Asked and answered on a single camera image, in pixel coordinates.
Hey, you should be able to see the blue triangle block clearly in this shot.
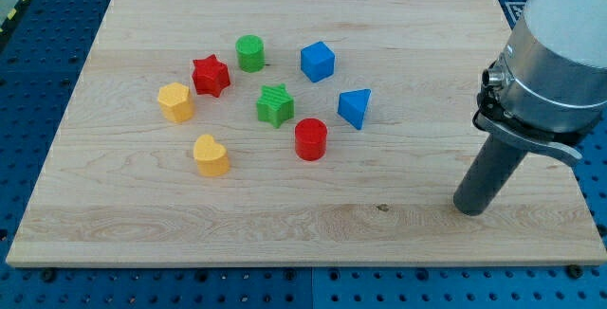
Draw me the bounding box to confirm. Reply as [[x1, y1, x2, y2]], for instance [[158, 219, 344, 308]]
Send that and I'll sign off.
[[337, 88, 372, 130]]

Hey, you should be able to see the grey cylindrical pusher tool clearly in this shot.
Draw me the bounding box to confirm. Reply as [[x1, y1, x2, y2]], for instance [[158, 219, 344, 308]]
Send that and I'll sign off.
[[453, 135, 527, 216]]

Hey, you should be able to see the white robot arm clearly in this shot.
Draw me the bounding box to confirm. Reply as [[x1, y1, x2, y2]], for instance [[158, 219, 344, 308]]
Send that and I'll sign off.
[[473, 0, 606, 167]]

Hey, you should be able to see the yellow heart block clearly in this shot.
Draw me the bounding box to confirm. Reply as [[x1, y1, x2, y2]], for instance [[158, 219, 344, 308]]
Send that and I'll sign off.
[[193, 135, 230, 177]]

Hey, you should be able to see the light wooden board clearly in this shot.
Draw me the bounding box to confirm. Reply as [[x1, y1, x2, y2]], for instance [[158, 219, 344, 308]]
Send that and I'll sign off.
[[7, 0, 606, 268]]

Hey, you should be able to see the blue cube block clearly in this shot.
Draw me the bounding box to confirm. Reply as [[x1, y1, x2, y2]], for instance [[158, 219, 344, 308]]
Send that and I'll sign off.
[[301, 42, 336, 82]]

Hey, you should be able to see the red star block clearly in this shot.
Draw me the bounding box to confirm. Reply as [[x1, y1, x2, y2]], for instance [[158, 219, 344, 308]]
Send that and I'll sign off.
[[192, 54, 230, 98]]

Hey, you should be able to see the green star block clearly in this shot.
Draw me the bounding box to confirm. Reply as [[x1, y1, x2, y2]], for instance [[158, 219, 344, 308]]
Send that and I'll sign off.
[[256, 84, 295, 128]]

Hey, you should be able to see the red cylinder block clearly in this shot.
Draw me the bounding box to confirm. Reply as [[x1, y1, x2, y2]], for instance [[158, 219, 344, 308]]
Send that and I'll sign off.
[[294, 118, 328, 161]]

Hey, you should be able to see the yellow hexagon block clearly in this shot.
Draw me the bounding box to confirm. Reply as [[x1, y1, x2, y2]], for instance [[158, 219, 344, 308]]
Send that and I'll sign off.
[[157, 82, 194, 123]]

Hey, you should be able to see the green cylinder block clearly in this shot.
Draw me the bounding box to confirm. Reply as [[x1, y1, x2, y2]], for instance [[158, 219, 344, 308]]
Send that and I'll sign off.
[[235, 34, 265, 73]]

